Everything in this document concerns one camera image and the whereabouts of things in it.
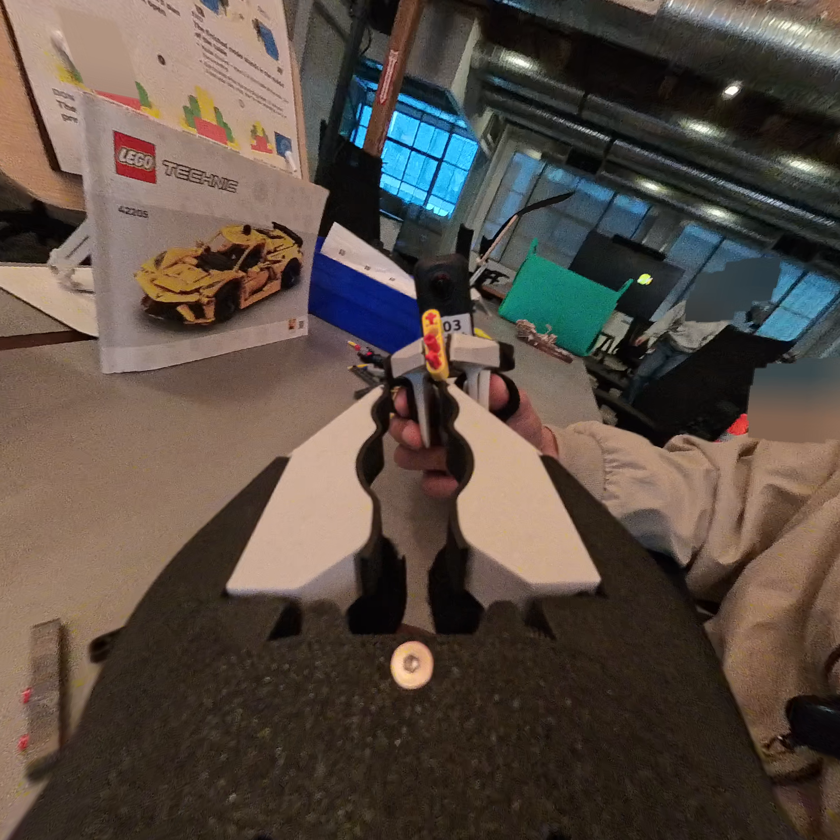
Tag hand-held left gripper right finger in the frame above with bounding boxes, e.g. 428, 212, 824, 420
438, 387, 602, 608

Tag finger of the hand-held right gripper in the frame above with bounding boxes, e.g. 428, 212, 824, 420
451, 336, 501, 379
392, 336, 431, 383

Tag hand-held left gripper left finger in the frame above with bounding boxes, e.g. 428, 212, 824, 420
225, 387, 383, 631

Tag yellow toy beam red pins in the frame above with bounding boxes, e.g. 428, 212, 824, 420
420, 307, 454, 382

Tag pile of toy bricks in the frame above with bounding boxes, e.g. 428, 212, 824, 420
348, 338, 395, 401

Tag person's right forearm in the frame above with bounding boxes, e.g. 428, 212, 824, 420
543, 420, 840, 592

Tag wooden desk lamp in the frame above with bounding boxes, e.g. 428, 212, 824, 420
476, 190, 575, 283

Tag person's right hand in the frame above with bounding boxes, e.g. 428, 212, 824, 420
387, 375, 559, 500

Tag brown wooden model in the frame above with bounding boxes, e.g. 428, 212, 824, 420
515, 318, 575, 363

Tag blue plastic bin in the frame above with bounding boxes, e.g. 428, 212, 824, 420
308, 235, 424, 336

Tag green board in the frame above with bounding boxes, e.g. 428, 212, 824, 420
499, 239, 634, 358

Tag blue-lit window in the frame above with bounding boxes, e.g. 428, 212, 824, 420
348, 75, 481, 214

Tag black panel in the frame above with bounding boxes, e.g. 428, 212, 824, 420
318, 121, 385, 237

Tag black monitor screen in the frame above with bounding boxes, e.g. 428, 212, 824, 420
567, 230, 686, 322

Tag toy car instruction booklet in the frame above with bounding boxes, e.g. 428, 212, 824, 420
82, 92, 330, 375

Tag grey toy beam red pins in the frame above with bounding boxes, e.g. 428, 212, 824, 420
26, 620, 70, 778

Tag black badge reel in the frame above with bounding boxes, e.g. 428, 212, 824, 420
764, 694, 840, 756

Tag white booklet stand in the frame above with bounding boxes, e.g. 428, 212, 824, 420
0, 220, 99, 336

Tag brown post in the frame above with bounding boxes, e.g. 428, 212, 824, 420
363, 0, 427, 158

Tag toy brick wall poster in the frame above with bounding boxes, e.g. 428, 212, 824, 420
0, 0, 309, 178

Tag silver ventilation duct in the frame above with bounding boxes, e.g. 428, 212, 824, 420
656, 0, 840, 73

